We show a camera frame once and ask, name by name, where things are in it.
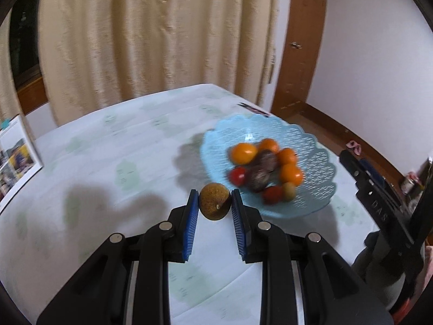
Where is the red white packet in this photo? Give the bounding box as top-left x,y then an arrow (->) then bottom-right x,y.
401,171 -> 423,195

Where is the small orange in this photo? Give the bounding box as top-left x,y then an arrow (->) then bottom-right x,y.
279,163 -> 304,186
277,148 -> 298,166
258,138 -> 280,153

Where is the brown wooden door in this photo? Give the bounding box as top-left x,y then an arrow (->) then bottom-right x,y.
270,0 -> 329,112

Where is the large orange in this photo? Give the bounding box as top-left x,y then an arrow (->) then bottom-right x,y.
230,142 -> 258,165

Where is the dark window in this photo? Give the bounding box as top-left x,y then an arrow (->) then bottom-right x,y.
9,0 -> 43,87

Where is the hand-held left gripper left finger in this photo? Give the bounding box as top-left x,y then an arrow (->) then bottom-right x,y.
37,190 -> 199,325

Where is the wide cream curtain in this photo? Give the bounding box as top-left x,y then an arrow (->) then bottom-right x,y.
38,0 -> 281,126

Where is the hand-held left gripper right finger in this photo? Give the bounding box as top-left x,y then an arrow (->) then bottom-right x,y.
231,189 -> 396,325

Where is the dark purple passion fruit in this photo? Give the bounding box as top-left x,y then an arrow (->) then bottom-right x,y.
248,166 -> 271,191
256,149 -> 278,170

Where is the blue plastic fruit plate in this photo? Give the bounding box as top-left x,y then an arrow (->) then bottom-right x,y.
199,113 -> 339,218

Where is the photo collage board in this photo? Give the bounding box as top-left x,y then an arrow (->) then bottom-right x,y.
0,115 -> 44,212

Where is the narrow cream curtain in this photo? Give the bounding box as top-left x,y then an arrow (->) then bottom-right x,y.
0,17 -> 24,122

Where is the dark thin pen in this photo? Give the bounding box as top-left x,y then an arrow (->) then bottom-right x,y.
237,102 -> 269,116

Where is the red cherry tomato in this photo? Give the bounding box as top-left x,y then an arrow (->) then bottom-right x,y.
230,167 -> 250,187
262,186 -> 284,204

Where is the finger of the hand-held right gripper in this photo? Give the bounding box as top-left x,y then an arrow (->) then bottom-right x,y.
339,149 -> 376,193
360,158 -> 405,211

